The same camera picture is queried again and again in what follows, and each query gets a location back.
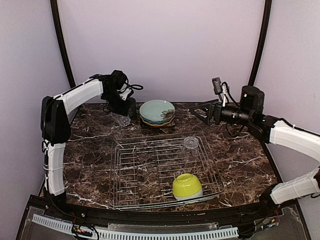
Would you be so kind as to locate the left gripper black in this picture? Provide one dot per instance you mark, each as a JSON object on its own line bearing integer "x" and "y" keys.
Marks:
{"x": 122, "y": 108}

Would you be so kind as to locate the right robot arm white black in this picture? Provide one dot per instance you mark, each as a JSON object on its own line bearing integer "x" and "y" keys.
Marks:
{"x": 270, "y": 130}

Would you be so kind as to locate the wire dish rack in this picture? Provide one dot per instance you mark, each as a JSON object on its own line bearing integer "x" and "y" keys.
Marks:
{"x": 142, "y": 171}

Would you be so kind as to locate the light green flower plate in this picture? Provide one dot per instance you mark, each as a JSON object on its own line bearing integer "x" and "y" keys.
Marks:
{"x": 157, "y": 110}

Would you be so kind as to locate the lime green bowl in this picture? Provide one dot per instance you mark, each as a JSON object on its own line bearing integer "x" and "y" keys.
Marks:
{"x": 187, "y": 186}

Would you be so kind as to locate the left black frame post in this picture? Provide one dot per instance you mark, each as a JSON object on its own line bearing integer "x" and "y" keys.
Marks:
{"x": 61, "y": 42}

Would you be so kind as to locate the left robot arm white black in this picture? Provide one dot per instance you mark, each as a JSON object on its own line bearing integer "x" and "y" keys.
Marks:
{"x": 55, "y": 126}

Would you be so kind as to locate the right black frame post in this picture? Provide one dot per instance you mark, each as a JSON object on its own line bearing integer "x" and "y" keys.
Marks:
{"x": 261, "y": 42}

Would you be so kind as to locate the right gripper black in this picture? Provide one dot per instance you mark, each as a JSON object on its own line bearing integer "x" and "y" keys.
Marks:
{"x": 214, "y": 113}

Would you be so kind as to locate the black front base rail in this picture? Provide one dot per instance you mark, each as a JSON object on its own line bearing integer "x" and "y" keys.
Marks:
{"x": 291, "y": 224}

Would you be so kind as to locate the clear glass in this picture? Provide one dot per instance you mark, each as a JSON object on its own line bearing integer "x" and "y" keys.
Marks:
{"x": 190, "y": 146}
{"x": 122, "y": 120}

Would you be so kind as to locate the grey mug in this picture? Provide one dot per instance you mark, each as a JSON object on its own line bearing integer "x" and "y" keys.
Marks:
{"x": 133, "y": 107}

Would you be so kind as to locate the blue dotted plate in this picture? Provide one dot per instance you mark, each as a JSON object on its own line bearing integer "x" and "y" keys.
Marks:
{"x": 157, "y": 122}

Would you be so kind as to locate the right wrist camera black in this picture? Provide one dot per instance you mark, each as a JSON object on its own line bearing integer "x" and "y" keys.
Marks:
{"x": 222, "y": 90}

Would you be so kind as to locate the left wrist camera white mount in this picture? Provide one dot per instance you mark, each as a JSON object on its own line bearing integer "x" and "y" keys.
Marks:
{"x": 128, "y": 90}

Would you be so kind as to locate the black frame post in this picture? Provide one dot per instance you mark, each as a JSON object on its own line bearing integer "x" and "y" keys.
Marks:
{"x": 261, "y": 42}
{"x": 61, "y": 42}

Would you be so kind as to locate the yellow dotted plate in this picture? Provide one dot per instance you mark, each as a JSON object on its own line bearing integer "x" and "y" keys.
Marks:
{"x": 166, "y": 124}

